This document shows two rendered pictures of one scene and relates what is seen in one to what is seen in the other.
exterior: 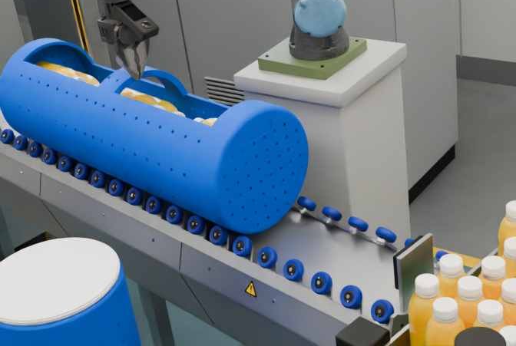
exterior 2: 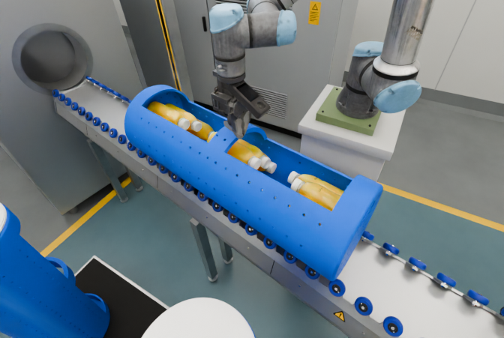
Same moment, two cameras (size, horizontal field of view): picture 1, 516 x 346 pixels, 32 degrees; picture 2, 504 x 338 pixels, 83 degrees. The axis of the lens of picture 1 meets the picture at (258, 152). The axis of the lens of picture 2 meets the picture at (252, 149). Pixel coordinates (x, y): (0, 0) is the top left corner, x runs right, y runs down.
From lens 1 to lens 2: 138 cm
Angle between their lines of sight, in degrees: 16
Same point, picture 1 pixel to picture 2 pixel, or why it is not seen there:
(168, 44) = (205, 61)
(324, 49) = (369, 112)
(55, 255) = (193, 327)
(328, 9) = (409, 95)
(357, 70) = (390, 127)
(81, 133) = (195, 177)
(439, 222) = not seen: hidden behind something
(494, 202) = not seen: hidden behind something
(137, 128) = (250, 192)
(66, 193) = (176, 193)
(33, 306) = not seen: outside the picture
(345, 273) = (423, 317)
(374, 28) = (319, 64)
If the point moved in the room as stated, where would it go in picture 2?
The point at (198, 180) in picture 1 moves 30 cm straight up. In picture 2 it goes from (317, 256) to (340, 169)
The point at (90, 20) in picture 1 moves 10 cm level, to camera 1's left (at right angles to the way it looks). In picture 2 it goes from (180, 63) to (160, 65)
